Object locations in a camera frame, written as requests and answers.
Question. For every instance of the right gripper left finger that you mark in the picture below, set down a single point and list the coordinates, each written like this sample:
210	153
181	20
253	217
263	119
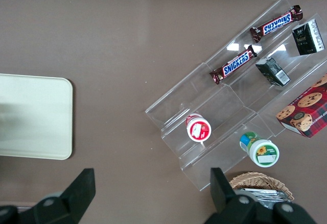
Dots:
71	196

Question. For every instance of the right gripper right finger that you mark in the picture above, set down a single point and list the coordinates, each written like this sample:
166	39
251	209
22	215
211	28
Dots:
224	198

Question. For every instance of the light wicker basket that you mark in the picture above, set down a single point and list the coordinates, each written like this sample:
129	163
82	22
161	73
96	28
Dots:
255	180

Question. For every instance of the beige serving tray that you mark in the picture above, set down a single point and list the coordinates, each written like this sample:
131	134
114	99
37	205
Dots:
35	117

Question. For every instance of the aluminium foil trays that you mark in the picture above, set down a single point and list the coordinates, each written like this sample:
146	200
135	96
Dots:
265	194

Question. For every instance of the green lid yogurt cup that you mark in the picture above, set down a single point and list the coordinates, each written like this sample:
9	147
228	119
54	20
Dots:
263	152

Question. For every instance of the red lid yogurt cup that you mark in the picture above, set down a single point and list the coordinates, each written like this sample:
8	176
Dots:
198	129

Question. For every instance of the clear acrylic stepped shelf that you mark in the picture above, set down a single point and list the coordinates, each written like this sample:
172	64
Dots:
283	63
224	106

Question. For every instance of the red tartan cookie box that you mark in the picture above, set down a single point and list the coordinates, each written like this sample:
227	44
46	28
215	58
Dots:
306	111

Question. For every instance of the Snickers chocolate bar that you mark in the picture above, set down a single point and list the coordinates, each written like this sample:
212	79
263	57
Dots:
277	23
236	64

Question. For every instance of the small dark green carton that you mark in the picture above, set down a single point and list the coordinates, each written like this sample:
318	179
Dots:
307	37
272	71

